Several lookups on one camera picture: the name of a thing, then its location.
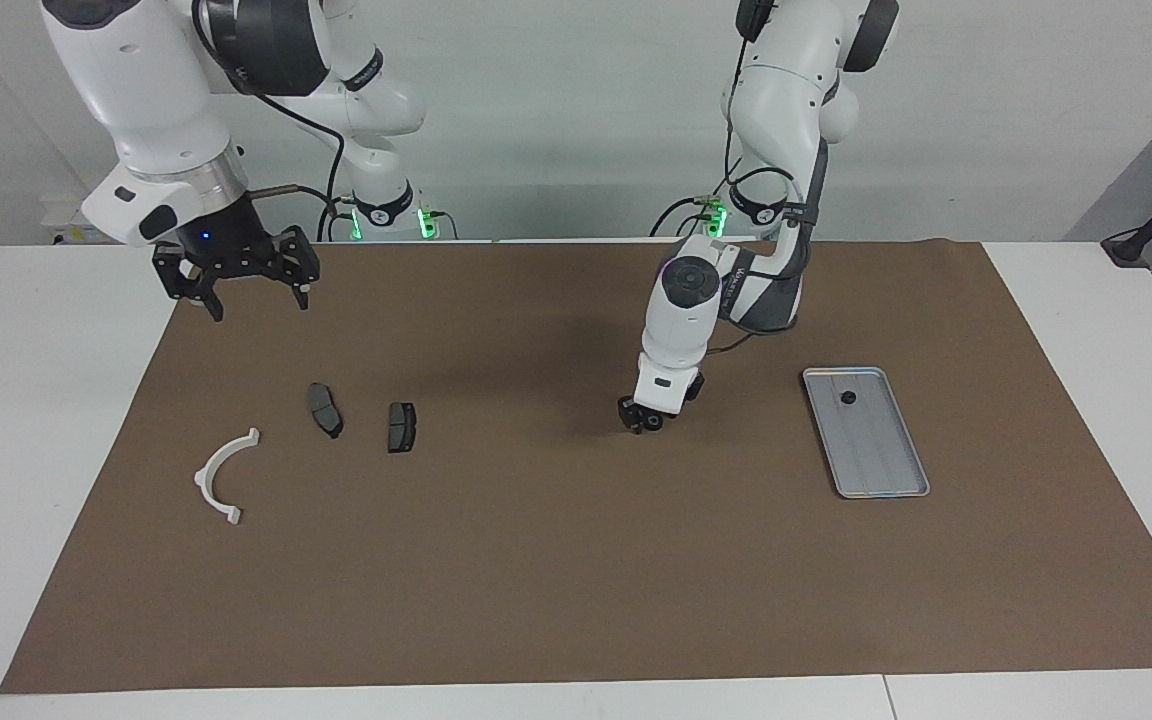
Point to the curved grey brake pad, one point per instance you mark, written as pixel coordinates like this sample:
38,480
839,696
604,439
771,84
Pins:
326,410

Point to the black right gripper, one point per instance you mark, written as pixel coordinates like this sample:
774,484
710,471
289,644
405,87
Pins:
236,250

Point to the brown table mat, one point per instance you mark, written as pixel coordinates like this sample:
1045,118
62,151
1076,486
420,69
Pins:
536,560

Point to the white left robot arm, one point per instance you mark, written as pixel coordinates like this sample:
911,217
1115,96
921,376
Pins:
681,320

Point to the silver metal tray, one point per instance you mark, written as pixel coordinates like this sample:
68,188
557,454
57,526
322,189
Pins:
876,450

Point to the white curved plastic bracket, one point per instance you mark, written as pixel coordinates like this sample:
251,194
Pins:
202,478

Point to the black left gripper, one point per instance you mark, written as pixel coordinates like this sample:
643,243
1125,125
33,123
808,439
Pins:
648,410

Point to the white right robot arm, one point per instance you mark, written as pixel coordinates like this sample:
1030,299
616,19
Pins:
156,100

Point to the rectangular grey brake pad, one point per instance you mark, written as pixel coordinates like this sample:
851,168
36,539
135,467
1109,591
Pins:
401,427

